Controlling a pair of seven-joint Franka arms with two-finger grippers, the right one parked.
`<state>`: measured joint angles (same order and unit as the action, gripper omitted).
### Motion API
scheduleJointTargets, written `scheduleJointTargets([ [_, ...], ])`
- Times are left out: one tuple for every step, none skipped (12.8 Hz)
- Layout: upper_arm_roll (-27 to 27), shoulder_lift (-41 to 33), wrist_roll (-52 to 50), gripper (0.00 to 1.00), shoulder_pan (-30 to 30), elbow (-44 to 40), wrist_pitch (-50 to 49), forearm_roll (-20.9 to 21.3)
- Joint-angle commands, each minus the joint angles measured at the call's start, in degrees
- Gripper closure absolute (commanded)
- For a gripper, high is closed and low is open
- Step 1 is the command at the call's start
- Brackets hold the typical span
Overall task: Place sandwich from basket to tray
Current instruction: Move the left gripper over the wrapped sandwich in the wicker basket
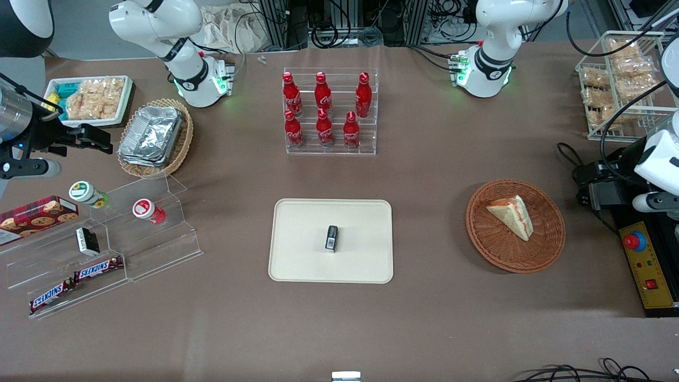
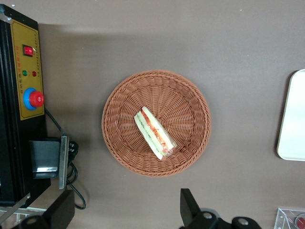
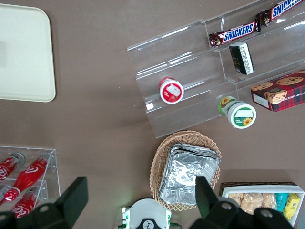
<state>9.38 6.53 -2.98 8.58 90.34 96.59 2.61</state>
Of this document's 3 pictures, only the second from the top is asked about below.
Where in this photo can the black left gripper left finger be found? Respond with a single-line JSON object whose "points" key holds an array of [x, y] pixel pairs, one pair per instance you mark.
{"points": [[60, 210]]}

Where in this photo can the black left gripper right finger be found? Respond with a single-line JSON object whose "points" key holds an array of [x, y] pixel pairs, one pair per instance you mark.
{"points": [[190, 210]]}

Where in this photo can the triangle sandwich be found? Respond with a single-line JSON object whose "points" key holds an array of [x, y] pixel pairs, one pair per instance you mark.
{"points": [[155, 133]]}

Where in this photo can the round brown wicker basket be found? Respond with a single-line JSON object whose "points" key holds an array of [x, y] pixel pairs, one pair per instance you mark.
{"points": [[181, 100]]}

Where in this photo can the beige rectangular tray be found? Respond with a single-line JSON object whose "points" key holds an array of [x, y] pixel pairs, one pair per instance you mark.
{"points": [[295, 114]]}

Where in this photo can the black glossy box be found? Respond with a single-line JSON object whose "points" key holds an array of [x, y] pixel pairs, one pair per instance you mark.
{"points": [[44, 157]]}

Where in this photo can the black machine housing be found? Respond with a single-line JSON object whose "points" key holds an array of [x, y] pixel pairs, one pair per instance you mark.
{"points": [[7, 143]]}

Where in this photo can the clear acrylic bottle rack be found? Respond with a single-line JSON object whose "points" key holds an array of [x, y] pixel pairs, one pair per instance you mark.
{"points": [[283, 218]]}

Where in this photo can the red emergency stop button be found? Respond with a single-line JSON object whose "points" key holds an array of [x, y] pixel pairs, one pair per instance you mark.
{"points": [[35, 98]]}

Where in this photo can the red indicator light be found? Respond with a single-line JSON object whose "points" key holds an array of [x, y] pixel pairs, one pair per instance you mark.
{"points": [[34, 73]]}

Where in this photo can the green indicator light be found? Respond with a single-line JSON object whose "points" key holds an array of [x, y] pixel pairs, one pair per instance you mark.
{"points": [[24, 73]]}

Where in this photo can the yellow control panel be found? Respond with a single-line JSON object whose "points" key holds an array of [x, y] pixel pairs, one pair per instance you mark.
{"points": [[31, 64]]}

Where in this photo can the grey metal bracket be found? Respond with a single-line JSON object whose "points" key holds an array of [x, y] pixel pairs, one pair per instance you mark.
{"points": [[64, 162]]}

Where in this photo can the red rocker switch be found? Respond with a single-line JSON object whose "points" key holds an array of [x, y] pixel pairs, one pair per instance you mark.
{"points": [[28, 50]]}

